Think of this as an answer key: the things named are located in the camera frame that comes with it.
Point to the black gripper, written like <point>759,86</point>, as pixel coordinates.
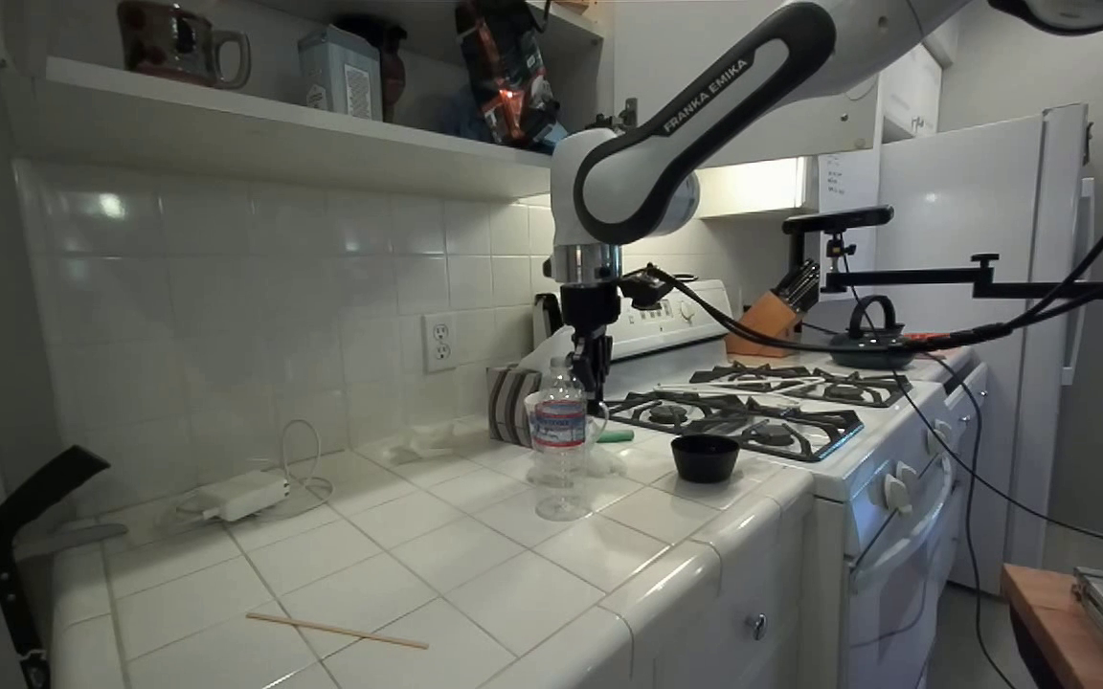
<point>589,312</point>

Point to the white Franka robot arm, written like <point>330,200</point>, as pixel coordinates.
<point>628,194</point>

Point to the black measuring cup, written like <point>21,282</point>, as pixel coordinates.
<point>704,459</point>

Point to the brown ceramic mug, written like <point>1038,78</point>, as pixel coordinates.
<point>168,38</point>

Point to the clear plastic water bottle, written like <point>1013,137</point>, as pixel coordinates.
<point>561,423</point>

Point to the striped oven mitt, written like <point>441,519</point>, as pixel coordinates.
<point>515,404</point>

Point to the black stove grate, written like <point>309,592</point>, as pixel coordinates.
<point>807,382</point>

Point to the white range hood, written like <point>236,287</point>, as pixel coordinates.
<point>757,187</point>

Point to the black kettle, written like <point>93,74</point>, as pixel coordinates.
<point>869,351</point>

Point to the white counter cabinet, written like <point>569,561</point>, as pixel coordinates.
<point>704,635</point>

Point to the white gas stove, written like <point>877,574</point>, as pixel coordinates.
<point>881,574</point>

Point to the dark vase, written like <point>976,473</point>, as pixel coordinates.
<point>392,63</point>

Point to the wooden chopstick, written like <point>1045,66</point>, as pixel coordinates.
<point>335,627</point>

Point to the clear storage jar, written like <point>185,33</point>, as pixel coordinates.
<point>335,78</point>

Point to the white refrigerator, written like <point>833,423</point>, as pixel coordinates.
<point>957,194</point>

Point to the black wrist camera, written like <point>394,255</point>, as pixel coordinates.
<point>648,287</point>

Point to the white wall outlet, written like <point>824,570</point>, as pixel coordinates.
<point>441,340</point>

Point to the white wall shelf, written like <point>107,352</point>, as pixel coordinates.
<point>256,135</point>

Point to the white wall cabinet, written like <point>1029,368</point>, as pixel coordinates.
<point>896,90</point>

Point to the black camera stand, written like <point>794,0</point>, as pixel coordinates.
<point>2,520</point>

